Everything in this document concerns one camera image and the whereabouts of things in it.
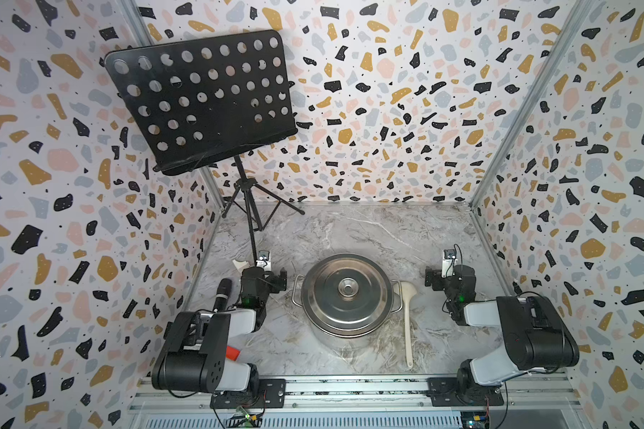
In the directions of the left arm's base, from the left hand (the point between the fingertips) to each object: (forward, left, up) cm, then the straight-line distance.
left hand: (271, 267), depth 92 cm
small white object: (+3, +12, -4) cm, 13 cm away
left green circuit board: (-43, +1, -8) cm, 43 cm away
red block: (-26, +10, -8) cm, 29 cm away
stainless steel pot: (-19, -39, +10) cm, 44 cm away
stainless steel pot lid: (-15, -25, +11) cm, 32 cm away
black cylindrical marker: (-8, +16, -4) cm, 18 cm away
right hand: (+1, -61, -2) cm, 61 cm away
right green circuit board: (-44, -59, -8) cm, 74 cm away
